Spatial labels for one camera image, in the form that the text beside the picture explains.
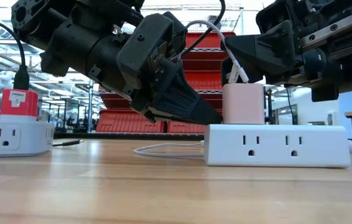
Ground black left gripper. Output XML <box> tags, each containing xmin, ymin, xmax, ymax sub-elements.
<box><xmin>40</xmin><ymin>22</ymin><xmax>177</xmax><ymax>123</ymax></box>

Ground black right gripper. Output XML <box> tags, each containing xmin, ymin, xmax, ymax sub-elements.
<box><xmin>222</xmin><ymin>0</ymin><xmax>352</xmax><ymax>103</ymax></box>

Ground white USB cable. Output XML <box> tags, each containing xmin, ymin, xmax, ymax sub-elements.
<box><xmin>133</xmin><ymin>19</ymin><xmax>251</xmax><ymax>159</ymax></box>

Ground pink USB wall charger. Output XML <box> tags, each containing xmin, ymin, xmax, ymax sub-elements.
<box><xmin>222</xmin><ymin>82</ymin><xmax>266</xmax><ymax>126</ymax></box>

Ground black USB cable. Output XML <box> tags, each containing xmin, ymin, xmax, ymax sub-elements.
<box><xmin>0</xmin><ymin>19</ymin><xmax>85</xmax><ymax>148</ymax></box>

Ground red USB wall charger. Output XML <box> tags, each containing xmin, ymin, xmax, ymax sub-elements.
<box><xmin>0</xmin><ymin>88</ymin><xmax>39</xmax><ymax>122</ymax></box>

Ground rectangular white power strip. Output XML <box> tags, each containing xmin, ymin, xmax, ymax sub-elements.
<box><xmin>203</xmin><ymin>124</ymin><xmax>352</xmax><ymax>169</ymax></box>

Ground rounded white power strip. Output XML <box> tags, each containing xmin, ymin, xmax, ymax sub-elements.
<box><xmin>0</xmin><ymin>119</ymin><xmax>55</xmax><ymax>157</ymax></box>

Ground red plastic bin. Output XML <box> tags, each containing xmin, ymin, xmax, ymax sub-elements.
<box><xmin>98</xmin><ymin>85</ymin><xmax>134</xmax><ymax>110</ymax></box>
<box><xmin>190</xmin><ymin>70</ymin><xmax>225</xmax><ymax>110</ymax></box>
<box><xmin>167</xmin><ymin>121</ymin><xmax>206</xmax><ymax>134</ymax></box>
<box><xmin>182</xmin><ymin>31</ymin><xmax>237</xmax><ymax>71</ymax></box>
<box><xmin>96</xmin><ymin>109</ymin><xmax>167</xmax><ymax>134</ymax></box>

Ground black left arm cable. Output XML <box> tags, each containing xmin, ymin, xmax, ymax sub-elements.
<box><xmin>180</xmin><ymin>0</ymin><xmax>227</xmax><ymax>58</ymax></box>

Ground chrome wire shelf rack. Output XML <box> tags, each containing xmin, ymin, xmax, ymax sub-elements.
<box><xmin>87</xmin><ymin>4</ymin><xmax>246</xmax><ymax>136</ymax></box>

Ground thin black cable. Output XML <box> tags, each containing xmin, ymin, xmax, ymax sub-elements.
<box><xmin>285</xmin><ymin>88</ymin><xmax>294</xmax><ymax>121</ymax></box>

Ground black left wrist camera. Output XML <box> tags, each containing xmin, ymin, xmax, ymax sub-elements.
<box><xmin>116</xmin><ymin>12</ymin><xmax>188</xmax><ymax>91</ymax></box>

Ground black robot arm with cables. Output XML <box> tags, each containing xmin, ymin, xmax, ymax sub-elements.
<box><xmin>53</xmin><ymin>133</ymin><xmax>352</xmax><ymax>147</ymax></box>

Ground white wall dispenser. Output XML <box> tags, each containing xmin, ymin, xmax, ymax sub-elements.
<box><xmin>327</xmin><ymin>111</ymin><xmax>339</xmax><ymax>126</ymax></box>

